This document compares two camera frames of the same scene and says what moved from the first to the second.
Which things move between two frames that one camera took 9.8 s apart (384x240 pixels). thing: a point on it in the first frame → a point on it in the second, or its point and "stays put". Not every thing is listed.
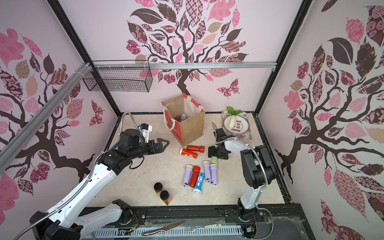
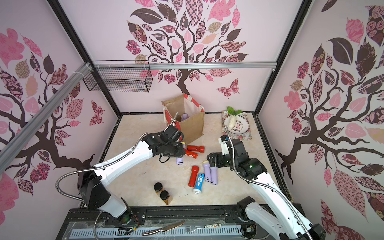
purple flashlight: (213, 168) stays put
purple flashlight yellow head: (183, 116) stays put
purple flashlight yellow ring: (187, 175) → (179, 160)
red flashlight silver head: (183, 151) stays put
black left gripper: (153, 145) → (179, 153)
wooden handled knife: (166, 228) stays put
